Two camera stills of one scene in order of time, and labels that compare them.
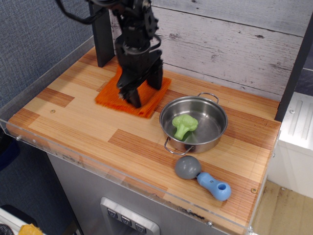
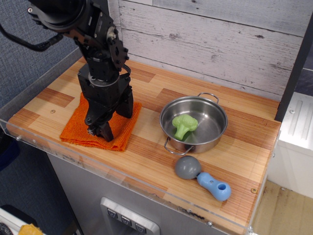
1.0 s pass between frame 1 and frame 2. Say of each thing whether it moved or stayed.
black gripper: moved
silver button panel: stayed
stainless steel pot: stayed
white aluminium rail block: stayed
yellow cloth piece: stayed
